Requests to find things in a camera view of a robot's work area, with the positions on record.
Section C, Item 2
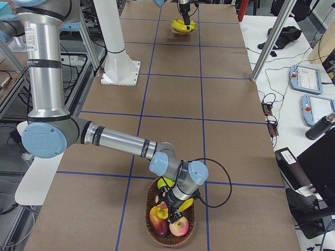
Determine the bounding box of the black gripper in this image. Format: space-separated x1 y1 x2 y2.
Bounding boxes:
163 197 182 223
179 3 191 31

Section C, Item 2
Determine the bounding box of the yellow banana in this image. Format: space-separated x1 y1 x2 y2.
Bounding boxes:
157 198 194 219
171 19 197 32

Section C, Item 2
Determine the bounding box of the grey square plate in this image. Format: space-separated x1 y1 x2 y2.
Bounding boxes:
171 27 194 36

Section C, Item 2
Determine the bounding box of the woven brown fruit basket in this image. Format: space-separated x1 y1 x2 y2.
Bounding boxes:
145 178 195 248

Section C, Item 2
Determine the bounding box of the red apple front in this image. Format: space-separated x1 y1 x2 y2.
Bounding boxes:
169 216 189 237

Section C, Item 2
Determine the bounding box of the red apple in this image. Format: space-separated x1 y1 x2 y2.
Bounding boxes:
169 216 189 237
157 201 168 209

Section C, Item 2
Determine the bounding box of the red apple back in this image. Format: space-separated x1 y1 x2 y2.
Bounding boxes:
157 201 168 209

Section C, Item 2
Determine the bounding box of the red yellow mango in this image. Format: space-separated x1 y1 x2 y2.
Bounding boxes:
149 206 168 236

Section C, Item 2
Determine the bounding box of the green apple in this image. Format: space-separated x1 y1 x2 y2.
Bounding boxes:
157 178 174 189

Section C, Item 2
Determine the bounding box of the black cloth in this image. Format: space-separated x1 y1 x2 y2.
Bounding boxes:
273 26 302 50

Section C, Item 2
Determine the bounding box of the circuit board upper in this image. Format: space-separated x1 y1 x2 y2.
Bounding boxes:
261 103 272 116

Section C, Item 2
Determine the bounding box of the circuit board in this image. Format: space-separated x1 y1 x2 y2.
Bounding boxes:
261 103 272 116
267 121 278 137

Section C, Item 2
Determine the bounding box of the black box with label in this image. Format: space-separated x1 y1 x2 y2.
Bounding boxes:
275 147 311 190

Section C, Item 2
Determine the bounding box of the circuit board lower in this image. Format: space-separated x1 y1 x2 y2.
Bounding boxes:
267 121 278 137

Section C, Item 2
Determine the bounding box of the upper blue teach pendant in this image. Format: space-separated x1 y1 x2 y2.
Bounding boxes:
289 65 322 95

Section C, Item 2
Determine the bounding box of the blue teach pendant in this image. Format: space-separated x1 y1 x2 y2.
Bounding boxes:
289 65 322 95
301 94 334 127

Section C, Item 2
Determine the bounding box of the black monitor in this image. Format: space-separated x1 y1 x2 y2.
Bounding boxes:
297 129 335 206

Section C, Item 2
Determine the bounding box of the lower blue teach pendant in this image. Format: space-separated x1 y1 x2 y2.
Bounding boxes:
301 94 334 127

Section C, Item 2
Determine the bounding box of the black water bottle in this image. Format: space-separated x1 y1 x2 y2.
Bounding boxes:
305 112 334 140

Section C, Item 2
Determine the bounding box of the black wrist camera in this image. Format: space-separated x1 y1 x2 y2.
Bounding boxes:
155 186 169 206

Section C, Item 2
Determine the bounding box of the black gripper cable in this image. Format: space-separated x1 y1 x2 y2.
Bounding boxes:
188 158 233 209

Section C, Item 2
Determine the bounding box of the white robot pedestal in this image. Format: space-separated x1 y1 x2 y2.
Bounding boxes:
94 0 141 86

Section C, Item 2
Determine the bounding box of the aluminium frame post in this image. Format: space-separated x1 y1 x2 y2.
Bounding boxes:
250 0 297 82

